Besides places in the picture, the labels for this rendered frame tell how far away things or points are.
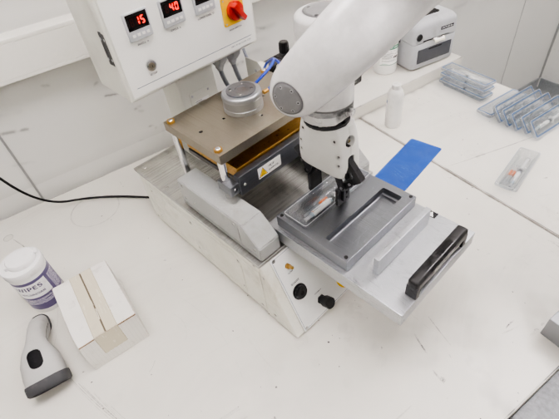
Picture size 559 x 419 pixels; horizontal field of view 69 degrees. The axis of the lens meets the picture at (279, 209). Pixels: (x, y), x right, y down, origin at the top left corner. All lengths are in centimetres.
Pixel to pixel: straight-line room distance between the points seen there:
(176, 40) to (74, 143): 61
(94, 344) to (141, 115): 75
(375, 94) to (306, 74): 99
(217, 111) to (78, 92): 57
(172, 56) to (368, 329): 67
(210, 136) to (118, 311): 40
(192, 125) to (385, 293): 47
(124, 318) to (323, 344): 40
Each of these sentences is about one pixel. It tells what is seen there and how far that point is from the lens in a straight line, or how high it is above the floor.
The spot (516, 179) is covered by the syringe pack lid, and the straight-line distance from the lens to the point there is 124.
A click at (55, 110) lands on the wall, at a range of 133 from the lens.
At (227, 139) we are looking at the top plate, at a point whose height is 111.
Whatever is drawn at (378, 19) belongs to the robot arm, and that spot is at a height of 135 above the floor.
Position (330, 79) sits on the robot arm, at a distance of 50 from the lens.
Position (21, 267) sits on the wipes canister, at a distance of 102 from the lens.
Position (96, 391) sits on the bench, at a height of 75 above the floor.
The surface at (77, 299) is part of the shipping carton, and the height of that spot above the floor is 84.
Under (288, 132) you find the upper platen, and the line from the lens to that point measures 84.
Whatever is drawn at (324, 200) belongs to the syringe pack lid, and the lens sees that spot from 76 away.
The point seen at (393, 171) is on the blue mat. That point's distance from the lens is 122.
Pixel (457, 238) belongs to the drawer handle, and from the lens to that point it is 72.
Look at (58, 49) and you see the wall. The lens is 122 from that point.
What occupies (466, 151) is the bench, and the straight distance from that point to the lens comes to 133.
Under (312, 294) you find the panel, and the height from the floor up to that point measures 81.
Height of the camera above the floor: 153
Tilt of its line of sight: 44 degrees down
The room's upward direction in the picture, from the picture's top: 8 degrees counter-clockwise
